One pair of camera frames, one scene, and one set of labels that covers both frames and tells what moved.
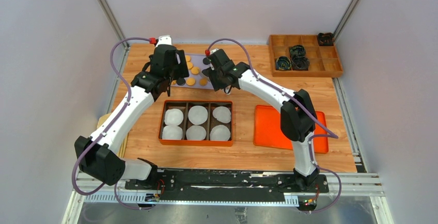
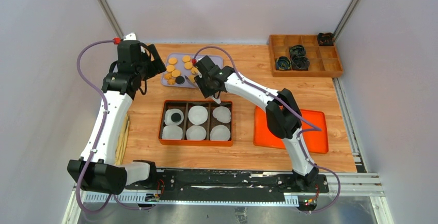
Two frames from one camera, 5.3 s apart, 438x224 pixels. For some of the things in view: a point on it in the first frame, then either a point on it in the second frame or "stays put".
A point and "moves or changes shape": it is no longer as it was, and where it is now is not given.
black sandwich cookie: (206, 61) moves or changes shape
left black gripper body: (180, 70) -> (142, 67)
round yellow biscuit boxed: (195, 70) stays put
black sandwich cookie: (181, 81) stays put
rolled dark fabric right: (300, 63) stays put
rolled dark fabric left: (283, 63) stays put
